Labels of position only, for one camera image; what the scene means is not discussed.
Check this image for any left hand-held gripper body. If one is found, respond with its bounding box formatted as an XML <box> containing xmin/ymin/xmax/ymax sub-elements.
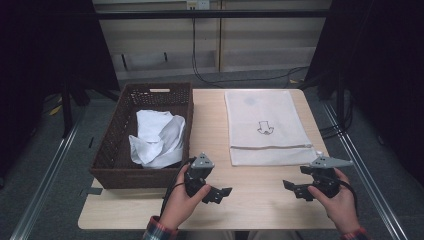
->
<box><xmin>184</xmin><ymin>152</ymin><xmax>216</xmax><ymax>198</ymax></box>

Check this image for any black curtain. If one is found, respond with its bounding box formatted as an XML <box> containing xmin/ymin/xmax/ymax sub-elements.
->
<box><xmin>298</xmin><ymin>0</ymin><xmax>424</xmax><ymax>188</ymax></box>
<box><xmin>0</xmin><ymin>0</ymin><xmax>120</xmax><ymax>188</ymax></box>

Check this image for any person's left hand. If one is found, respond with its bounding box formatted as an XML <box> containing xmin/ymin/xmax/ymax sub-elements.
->
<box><xmin>159</xmin><ymin>163</ymin><xmax>212</xmax><ymax>231</ymax></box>

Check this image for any white mesh laundry bag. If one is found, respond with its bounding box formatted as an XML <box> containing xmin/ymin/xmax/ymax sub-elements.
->
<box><xmin>224</xmin><ymin>89</ymin><xmax>323</xmax><ymax>167</ymax></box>

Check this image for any black metal stand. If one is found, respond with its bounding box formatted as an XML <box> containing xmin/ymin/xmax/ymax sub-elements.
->
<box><xmin>59</xmin><ymin>74</ymin><xmax>121</xmax><ymax>139</ymax></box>
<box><xmin>334</xmin><ymin>71</ymin><xmax>346</xmax><ymax>133</ymax></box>

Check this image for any person's right hand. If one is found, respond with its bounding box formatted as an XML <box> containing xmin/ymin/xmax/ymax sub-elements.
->
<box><xmin>307</xmin><ymin>167</ymin><xmax>361</xmax><ymax>234</ymax></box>

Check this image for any white shirt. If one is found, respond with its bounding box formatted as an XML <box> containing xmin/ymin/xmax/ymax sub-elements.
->
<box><xmin>128</xmin><ymin>109</ymin><xmax>187</xmax><ymax>169</ymax></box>

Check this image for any black horizontal bar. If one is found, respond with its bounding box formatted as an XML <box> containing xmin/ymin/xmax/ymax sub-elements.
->
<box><xmin>94</xmin><ymin>9</ymin><xmax>331</xmax><ymax>20</ymax></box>

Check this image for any grey tape piece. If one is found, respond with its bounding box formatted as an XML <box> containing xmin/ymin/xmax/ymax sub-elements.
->
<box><xmin>79</xmin><ymin>187</ymin><xmax>104</xmax><ymax>198</ymax></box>

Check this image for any beige wooden cabinet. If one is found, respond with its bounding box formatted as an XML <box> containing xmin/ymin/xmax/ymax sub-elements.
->
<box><xmin>92</xmin><ymin>0</ymin><xmax>334</xmax><ymax>82</ymax></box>

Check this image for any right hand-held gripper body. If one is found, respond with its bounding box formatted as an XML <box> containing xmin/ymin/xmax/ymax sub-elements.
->
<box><xmin>299</xmin><ymin>155</ymin><xmax>354</xmax><ymax>199</ymax></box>

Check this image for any metal floor rail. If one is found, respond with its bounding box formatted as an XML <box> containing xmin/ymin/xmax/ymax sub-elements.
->
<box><xmin>321</xmin><ymin>103</ymin><xmax>409</xmax><ymax>240</ymax></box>
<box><xmin>9</xmin><ymin>109</ymin><xmax>86</xmax><ymax>240</ymax></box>

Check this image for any bundle of black floor cables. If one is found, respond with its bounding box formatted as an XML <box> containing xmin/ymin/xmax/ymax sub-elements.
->
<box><xmin>318</xmin><ymin>98</ymin><xmax>354</xmax><ymax>141</ymax></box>

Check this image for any white wall socket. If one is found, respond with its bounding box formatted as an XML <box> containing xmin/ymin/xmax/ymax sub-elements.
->
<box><xmin>186</xmin><ymin>0</ymin><xmax>211</xmax><ymax>10</ymax></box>

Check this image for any brown woven basket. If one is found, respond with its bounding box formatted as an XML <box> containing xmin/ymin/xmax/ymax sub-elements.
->
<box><xmin>89</xmin><ymin>82</ymin><xmax>195</xmax><ymax>190</ymax></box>

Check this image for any black wall cable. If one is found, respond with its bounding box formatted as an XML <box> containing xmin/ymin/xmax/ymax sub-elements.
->
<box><xmin>191</xmin><ymin>17</ymin><xmax>310</xmax><ymax>89</ymax></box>

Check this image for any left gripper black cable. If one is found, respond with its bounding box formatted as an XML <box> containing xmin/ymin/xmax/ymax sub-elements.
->
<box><xmin>159</xmin><ymin>157</ymin><xmax>197</xmax><ymax>218</ymax></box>

